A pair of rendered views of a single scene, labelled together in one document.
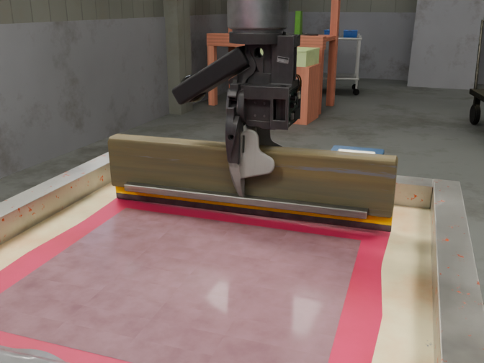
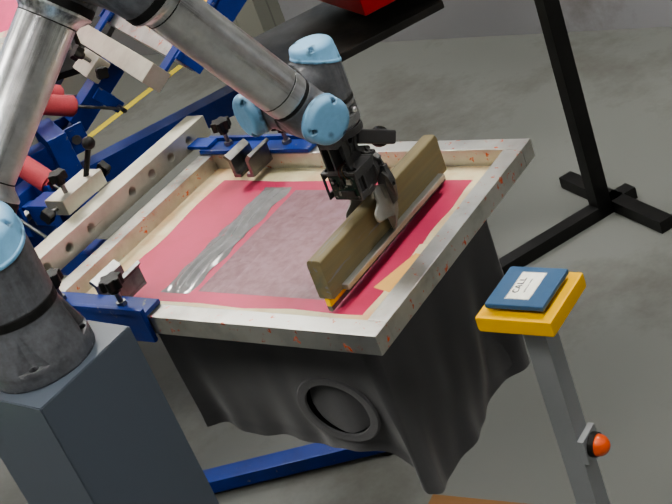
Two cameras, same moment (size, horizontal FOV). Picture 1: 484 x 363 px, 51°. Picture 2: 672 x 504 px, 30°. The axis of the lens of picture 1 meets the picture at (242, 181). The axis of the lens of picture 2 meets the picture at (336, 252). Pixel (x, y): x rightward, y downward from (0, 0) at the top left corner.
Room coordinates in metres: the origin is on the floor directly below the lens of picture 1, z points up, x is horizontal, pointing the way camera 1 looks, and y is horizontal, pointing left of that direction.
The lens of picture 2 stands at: (1.36, -1.78, 2.02)
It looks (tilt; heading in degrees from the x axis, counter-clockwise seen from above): 28 degrees down; 114
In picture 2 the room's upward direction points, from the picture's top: 21 degrees counter-clockwise
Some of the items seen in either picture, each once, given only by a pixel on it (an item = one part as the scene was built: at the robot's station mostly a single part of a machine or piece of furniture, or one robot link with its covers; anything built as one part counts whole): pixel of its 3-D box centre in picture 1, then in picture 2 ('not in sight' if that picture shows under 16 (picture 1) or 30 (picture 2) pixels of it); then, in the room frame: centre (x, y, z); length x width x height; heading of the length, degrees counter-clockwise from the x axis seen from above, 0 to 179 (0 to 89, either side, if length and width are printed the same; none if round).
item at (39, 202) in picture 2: not in sight; (66, 208); (-0.09, 0.26, 1.02); 0.17 x 0.06 x 0.05; 161
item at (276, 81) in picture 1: (262, 81); (349, 159); (0.66, -0.03, 1.15); 0.09 x 0.08 x 0.12; 71
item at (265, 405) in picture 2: not in sight; (288, 381); (0.43, -0.11, 0.77); 0.46 x 0.09 x 0.36; 161
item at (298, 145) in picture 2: not in sight; (262, 154); (0.30, 0.42, 0.98); 0.30 x 0.05 x 0.07; 161
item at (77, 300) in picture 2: not in sight; (97, 313); (0.12, -0.11, 0.98); 0.30 x 0.05 x 0.07; 161
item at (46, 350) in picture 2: not in sight; (28, 330); (0.34, -0.56, 1.25); 0.15 x 0.15 x 0.10
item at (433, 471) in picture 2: not in sight; (450, 343); (0.72, -0.01, 0.74); 0.45 x 0.03 x 0.43; 71
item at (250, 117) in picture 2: not in sight; (275, 104); (0.61, -0.11, 1.30); 0.11 x 0.11 x 0.08; 47
